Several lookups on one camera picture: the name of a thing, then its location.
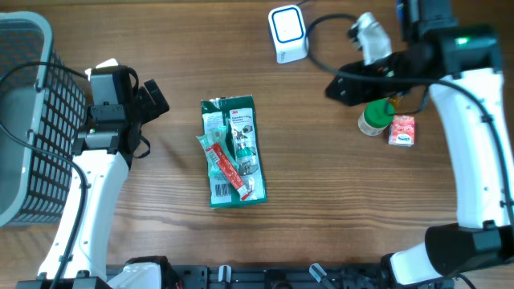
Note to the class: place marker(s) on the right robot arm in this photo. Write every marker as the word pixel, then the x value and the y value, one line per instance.
pixel 461 68

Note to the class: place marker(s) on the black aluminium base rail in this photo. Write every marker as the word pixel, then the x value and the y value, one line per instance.
pixel 349 276

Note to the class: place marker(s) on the green 3M package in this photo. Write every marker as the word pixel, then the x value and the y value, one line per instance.
pixel 238 115

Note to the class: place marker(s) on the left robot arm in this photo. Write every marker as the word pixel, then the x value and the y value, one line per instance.
pixel 102 155

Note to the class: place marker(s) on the green lid jar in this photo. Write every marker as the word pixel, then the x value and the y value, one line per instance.
pixel 376 117

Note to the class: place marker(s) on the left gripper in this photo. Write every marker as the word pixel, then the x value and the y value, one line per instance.
pixel 148 109

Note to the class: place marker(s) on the white barcode scanner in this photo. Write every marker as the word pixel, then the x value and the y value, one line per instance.
pixel 288 33

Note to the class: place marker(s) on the red snack box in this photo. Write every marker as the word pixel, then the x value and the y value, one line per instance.
pixel 402 131

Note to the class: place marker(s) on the red toothpaste tube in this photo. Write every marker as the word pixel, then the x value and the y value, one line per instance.
pixel 220 163

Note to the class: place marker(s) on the teal toothbrush pack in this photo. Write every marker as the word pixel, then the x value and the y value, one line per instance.
pixel 219 135

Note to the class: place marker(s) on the grey plastic shopping basket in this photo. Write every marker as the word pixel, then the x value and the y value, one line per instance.
pixel 42 107

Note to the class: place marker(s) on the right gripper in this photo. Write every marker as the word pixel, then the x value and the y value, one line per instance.
pixel 360 91

